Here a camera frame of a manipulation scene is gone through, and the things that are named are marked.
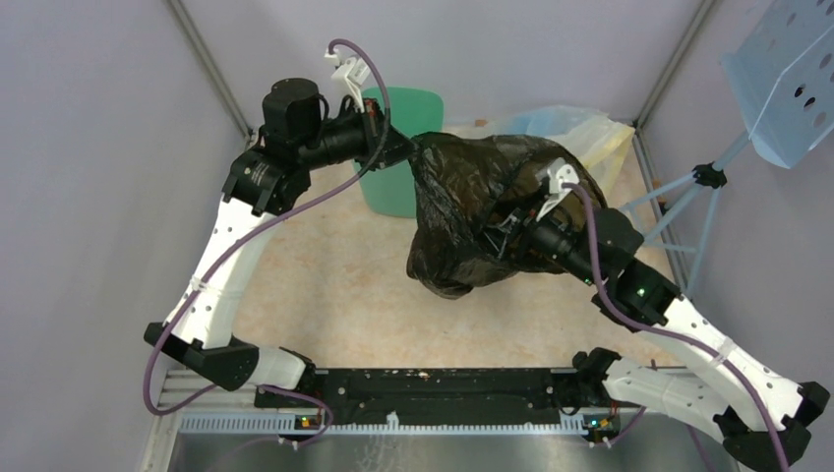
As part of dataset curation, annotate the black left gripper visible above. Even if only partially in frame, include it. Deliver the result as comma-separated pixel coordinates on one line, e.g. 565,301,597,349
298,96,422,171

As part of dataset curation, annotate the black trash bag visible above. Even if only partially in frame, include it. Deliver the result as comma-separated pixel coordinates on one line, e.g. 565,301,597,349
405,132,608,300

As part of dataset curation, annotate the translucent white trash bag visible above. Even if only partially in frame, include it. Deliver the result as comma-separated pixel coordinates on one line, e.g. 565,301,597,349
455,104,636,209

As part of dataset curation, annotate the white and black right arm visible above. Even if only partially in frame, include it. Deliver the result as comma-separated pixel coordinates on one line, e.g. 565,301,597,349
482,208,830,471

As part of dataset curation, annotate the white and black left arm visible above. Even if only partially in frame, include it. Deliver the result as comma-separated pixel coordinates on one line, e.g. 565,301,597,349
144,78,411,407

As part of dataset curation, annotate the green plastic trash bin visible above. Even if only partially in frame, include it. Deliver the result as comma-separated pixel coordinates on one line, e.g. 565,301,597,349
359,86,445,218

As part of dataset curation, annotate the light blue tripod stand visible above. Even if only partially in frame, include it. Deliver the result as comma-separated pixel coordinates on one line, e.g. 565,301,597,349
620,132,750,299

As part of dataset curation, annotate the perforated light blue panel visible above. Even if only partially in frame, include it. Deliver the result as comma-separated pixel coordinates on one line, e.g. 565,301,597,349
721,0,833,169

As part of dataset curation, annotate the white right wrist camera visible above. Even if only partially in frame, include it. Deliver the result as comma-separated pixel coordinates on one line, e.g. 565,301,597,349
535,158,580,221

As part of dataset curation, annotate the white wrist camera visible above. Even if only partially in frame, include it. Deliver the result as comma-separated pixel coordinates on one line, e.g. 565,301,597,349
535,158,580,221
324,52,371,112

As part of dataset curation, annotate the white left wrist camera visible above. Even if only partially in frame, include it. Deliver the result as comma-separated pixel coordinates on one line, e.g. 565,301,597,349
324,52,371,112

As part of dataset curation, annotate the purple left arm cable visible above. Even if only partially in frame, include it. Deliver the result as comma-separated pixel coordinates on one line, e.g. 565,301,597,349
142,37,392,418

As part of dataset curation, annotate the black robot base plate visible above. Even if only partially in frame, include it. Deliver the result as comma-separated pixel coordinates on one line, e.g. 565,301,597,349
254,368,623,426

